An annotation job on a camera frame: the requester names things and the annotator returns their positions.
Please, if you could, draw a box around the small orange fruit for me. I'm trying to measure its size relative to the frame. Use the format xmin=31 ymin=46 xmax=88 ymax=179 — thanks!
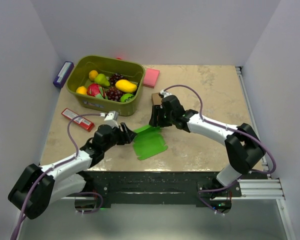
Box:
xmin=88 ymin=70 xmax=99 ymax=81

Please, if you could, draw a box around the purple cable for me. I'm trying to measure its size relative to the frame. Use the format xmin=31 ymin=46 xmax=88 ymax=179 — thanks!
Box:
xmin=9 ymin=113 xmax=106 ymax=240
xmin=162 ymin=84 xmax=277 ymax=175

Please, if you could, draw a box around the red rectangular box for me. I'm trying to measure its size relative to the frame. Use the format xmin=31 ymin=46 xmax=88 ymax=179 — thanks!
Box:
xmin=61 ymin=108 xmax=95 ymax=132

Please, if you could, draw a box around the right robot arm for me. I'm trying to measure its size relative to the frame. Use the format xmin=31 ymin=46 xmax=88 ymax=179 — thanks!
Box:
xmin=149 ymin=93 xmax=266 ymax=197

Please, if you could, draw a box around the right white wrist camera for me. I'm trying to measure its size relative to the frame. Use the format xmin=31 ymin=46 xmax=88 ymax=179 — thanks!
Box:
xmin=158 ymin=90 xmax=172 ymax=99

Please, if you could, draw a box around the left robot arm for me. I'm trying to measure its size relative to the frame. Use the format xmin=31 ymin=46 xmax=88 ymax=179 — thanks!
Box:
xmin=8 ymin=122 xmax=137 ymax=220

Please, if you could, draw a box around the pink box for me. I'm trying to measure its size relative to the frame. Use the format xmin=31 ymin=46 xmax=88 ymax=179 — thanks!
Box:
xmin=143 ymin=68 xmax=160 ymax=89

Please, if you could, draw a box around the yellow lemon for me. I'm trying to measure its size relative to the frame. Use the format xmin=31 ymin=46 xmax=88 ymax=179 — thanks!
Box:
xmin=75 ymin=86 xmax=87 ymax=95

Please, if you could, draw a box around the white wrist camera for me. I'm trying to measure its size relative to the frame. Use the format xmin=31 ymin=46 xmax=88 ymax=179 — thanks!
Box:
xmin=104 ymin=111 xmax=119 ymax=128
xmin=158 ymin=90 xmax=172 ymax=99

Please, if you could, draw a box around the purple blue box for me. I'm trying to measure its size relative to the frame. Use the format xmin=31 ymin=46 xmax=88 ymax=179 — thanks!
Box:
xmin=53 ymin=61 xmax=74 ymax=89

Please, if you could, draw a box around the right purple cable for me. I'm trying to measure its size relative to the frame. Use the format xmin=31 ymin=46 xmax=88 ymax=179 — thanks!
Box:
xmin=162 ymin=84 xmax=277 ymax=175

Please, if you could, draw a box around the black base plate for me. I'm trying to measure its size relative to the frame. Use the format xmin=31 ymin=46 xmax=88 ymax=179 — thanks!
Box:
xmin=75 ymin=170 xmax=242 ymax=208

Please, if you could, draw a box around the olive green plastic bin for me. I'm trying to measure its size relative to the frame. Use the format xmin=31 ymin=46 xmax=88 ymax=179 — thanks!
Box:
xmin=66 ymin=55 xmax=145 ymax=116

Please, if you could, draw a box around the green round fruit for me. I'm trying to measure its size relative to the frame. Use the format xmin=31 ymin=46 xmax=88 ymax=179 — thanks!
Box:
xmin=120 ymin=93 xmax=135 ymax=103

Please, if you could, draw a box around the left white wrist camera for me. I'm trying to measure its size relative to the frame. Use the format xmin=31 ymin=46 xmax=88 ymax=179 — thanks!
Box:
xmin=104 ymin=111 xmax=119 ymax=128

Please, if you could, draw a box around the brown cardboard box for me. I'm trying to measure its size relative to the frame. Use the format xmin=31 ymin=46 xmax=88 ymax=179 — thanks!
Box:
xmin=151 ymin=92 xmax=162 ymax=106

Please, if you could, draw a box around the dark purple grapes back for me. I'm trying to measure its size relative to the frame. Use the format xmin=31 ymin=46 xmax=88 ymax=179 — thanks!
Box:
xmin=108 ymin=73 xmax=127 ymax=86

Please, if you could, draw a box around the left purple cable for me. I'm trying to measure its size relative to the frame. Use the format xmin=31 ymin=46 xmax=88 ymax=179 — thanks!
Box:
xmin=9 ymin=113 xmax=106 ymax=240

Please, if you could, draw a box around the dark red grapes front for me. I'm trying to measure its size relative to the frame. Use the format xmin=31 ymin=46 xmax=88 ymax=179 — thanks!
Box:
xmin=105 ymin=87 xmax=125 ymax=102

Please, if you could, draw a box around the aluminium frame rail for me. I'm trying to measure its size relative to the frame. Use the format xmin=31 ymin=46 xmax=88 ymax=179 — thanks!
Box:
xmin=239 ymin=179 xmax=285 ymax=200

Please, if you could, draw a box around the green pear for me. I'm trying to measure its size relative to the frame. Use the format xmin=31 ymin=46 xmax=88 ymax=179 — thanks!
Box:
xmin=94 ymin=73 xmax=110 ymax=88

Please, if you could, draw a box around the green paper box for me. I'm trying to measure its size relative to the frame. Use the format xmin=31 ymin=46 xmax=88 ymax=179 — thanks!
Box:
xmin=133 ymin=125 xmax=168 ymax=161

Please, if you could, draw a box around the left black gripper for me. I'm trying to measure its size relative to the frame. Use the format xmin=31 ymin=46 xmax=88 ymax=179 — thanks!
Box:
xmin=102 ymin=122 xmax=137 ymax=152

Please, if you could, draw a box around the yellow mango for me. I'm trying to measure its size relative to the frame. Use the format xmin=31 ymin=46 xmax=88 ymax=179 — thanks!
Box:
xmin=115 ymin=79 xmax=138 ymax=94

